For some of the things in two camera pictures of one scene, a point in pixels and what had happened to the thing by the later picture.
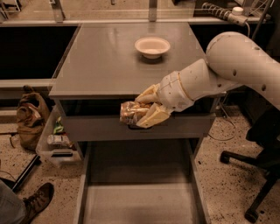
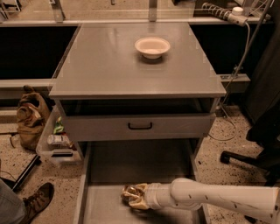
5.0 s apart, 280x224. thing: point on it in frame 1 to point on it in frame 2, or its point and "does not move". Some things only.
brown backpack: x=31 y=115 does not move
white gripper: x=171 y=91 to x=152 y=194
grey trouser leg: x=12 y=207 does not move
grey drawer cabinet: x=109 y=63 does not move
